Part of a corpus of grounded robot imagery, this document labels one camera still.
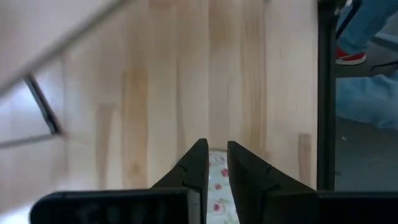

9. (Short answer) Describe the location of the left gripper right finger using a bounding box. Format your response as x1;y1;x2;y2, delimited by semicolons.
226;141;398;224

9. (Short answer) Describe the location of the wooden raised shelf board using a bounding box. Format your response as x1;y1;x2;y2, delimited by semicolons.
0;0;132;98

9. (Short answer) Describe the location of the person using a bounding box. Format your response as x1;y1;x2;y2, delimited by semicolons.
335;0;398;130

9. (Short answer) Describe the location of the black table edge rail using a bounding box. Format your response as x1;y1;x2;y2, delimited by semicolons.
317;0;337;192

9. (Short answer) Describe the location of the black metal shelf leg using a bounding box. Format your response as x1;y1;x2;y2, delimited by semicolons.
0;74;67;149

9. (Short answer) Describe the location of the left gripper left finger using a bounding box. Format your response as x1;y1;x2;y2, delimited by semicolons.
29;138;210;224

